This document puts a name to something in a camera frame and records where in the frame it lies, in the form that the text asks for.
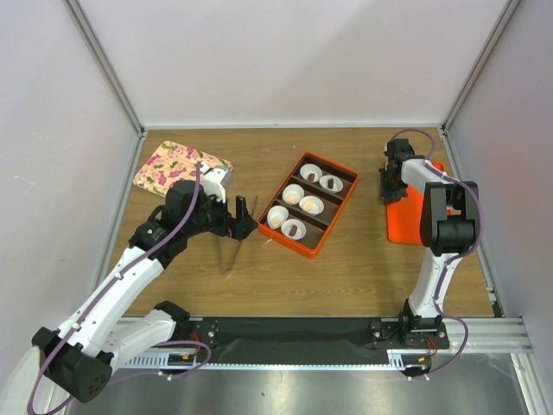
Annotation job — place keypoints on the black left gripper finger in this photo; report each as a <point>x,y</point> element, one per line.
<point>241,229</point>
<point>242,214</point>

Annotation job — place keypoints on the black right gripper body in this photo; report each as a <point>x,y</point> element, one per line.
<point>390,179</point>

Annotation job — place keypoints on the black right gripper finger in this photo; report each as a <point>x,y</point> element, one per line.
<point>398,193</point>
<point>386,194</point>

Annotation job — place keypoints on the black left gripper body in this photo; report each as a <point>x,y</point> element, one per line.
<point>212,217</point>

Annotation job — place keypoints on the orange box lid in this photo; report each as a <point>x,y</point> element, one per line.
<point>404,217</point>

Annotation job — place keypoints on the steel serving tongs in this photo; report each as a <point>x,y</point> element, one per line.
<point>226,268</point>

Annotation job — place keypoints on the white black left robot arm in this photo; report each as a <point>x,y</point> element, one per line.
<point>83,353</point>

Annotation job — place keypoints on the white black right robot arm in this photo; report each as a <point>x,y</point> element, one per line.
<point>450,228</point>

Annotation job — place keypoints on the orange chocolate box base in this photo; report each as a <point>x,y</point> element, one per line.
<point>319,226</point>

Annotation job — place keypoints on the white paper cup two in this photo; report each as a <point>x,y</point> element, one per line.
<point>277,211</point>

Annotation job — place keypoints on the white paper cup five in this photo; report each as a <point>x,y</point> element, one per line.
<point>338,184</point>

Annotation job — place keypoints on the white paper cup four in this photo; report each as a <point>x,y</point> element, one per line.
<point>293,189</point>

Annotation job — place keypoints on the white paper cup one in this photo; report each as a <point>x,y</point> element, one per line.
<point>302,230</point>

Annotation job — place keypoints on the floral pattern tray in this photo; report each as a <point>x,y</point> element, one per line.
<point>172,162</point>

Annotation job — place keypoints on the white paper cup three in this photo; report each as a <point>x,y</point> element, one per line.
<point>318,205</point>

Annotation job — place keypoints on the white paper cup six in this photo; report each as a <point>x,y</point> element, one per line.
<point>310,168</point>

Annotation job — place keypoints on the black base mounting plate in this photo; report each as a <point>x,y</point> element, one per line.
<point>303,334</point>

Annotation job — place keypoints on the grey slotted cable duct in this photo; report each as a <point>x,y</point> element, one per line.
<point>177,360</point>

